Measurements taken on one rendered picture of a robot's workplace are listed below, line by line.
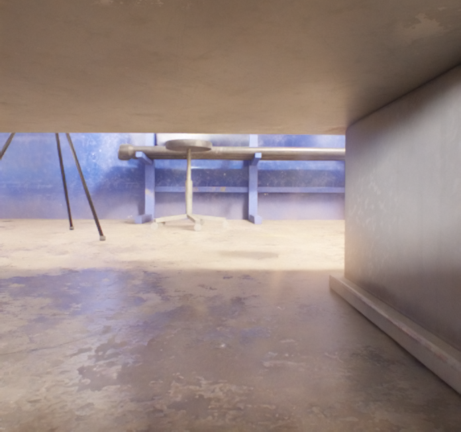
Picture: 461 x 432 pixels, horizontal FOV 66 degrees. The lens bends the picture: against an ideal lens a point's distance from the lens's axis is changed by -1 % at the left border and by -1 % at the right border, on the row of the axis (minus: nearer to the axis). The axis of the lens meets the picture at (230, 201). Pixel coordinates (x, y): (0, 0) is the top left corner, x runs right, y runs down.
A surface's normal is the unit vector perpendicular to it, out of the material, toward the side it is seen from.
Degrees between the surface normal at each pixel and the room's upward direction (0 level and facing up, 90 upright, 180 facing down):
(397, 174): 90
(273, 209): 90
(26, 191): 90
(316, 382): 0
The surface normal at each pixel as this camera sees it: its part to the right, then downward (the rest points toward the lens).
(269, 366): 0.00, -1.00
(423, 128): -1.00, 0.00
